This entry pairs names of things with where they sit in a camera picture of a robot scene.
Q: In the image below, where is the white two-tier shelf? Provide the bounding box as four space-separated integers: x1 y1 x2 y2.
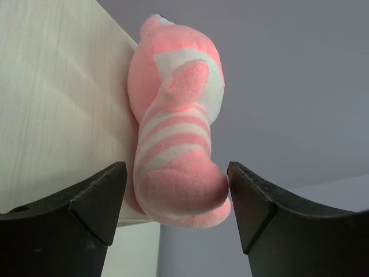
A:
1 1 160 276

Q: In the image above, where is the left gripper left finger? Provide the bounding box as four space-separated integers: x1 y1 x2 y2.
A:
1 162 127 276

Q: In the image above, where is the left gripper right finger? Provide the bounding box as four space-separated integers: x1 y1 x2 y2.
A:
227 162 368 276

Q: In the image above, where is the pink plush toy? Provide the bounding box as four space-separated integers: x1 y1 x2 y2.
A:
127 14 231 228

